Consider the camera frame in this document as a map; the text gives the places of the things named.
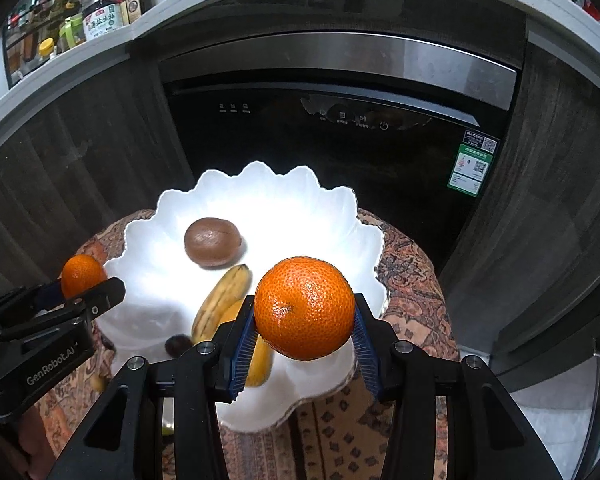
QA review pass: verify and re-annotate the white scalloped bowl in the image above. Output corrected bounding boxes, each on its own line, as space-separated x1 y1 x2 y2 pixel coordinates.
102 161 388 433

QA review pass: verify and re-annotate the large soy sauce bottle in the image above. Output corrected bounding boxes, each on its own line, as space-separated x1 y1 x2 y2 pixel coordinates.
82 0 126 42

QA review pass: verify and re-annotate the spotted yellow banana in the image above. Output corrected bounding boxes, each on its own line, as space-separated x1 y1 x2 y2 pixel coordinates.
191 264 254 346

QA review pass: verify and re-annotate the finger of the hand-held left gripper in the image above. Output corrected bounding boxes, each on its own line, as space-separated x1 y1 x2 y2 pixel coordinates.
0 280 65 328
0 276 127 345

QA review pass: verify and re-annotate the black spice rack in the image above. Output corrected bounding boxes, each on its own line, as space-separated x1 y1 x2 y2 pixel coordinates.
2 0 88 87

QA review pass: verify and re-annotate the yellow mango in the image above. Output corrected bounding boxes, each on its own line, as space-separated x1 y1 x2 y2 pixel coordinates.
219 299 275 388

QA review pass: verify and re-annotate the patterned paisley tablecloth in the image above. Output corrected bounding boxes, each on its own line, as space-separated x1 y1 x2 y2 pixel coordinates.
30 207 462 480

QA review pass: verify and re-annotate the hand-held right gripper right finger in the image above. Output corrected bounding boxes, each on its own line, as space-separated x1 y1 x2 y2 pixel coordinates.
350 292 563 480

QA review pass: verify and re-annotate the brown kiwi fruit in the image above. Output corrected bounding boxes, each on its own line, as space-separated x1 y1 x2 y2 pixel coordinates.
184 217 242 267

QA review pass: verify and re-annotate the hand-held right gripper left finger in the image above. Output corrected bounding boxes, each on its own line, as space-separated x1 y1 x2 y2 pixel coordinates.
55 302 261 480

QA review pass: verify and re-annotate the green plastic container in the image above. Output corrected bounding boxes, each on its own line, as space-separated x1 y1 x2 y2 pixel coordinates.
59 15 87 52

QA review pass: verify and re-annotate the dark wood kitchen cabinet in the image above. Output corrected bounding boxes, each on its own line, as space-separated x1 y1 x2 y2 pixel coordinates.
0 42 600 356

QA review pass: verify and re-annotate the black built-in dishwasher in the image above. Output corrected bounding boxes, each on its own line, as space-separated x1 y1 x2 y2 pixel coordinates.
157 32 524 283

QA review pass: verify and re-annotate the orange mandarin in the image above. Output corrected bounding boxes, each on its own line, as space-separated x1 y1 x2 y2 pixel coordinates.
60 255 109 301
254 256 356 361

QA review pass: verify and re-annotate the dark purple plum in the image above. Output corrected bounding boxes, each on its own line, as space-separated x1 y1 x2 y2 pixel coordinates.
165 334 194 361

